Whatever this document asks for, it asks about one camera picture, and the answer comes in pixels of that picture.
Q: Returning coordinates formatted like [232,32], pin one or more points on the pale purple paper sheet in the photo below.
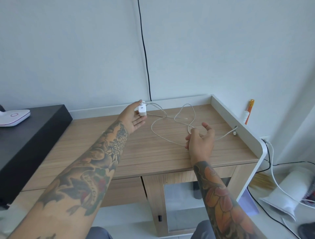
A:
[248,202]

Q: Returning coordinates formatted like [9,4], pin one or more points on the white wall socket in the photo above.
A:
[265,139]

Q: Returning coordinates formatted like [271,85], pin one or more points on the person's left hand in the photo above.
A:
[128,120]

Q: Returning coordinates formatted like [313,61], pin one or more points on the person's right thumb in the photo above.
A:
[208,127]

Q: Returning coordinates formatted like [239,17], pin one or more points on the white charger adapter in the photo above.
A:
[142,110]

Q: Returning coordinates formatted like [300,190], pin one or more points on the person's right hand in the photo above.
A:
[201,147]

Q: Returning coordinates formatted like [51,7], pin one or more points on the white cylindrical appliance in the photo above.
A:
[288,194]

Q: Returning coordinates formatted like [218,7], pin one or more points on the person's left thumb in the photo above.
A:
[136,104]

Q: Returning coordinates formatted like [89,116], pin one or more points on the person's right forearm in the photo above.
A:
[221,204]

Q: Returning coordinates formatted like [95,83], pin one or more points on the wooden desk with white frame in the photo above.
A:
[152,157]

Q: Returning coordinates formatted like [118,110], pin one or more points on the orange and white tool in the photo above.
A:
[249,110]

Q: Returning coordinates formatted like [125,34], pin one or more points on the dark shoe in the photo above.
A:
[306,230]

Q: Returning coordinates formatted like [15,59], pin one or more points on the person's left forearm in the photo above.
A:
[81,179]

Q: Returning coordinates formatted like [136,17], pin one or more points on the black cabinet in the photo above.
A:
[27,145]

